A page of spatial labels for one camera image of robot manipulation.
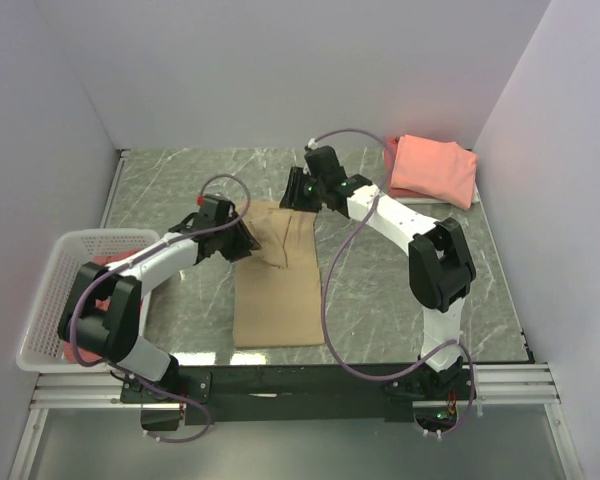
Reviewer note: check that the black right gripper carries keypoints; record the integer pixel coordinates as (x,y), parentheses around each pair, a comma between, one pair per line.
(292,196)

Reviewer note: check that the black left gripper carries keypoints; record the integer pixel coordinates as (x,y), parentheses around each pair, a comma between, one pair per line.
(245,242)

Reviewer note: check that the beige t shirt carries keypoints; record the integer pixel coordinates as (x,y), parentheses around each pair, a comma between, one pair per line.
(278,288)

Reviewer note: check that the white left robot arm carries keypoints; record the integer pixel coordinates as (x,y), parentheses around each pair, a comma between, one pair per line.
(101,318)

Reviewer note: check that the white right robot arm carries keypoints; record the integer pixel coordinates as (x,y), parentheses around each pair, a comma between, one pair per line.
(440,266)

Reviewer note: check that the folded salmon pink shirt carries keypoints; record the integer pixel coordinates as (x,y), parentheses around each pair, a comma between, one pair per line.
(443,170)

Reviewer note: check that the red shirt in basket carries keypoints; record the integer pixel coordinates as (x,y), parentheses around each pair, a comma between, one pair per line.
(101,260)

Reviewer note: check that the black base beam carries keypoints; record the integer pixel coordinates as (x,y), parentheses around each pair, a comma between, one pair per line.
(324,392)

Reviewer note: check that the white plastic laundry basket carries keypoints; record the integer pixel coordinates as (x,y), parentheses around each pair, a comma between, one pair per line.
(41,350)

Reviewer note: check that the aluminium left side rail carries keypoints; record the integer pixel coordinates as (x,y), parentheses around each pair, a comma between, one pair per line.
(122,160)

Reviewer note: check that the aluminium rail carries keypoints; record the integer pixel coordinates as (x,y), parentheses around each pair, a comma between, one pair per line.
(487,384)
(122,160)

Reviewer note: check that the aluminium front rail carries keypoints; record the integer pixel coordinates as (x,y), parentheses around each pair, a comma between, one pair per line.
(487,384)

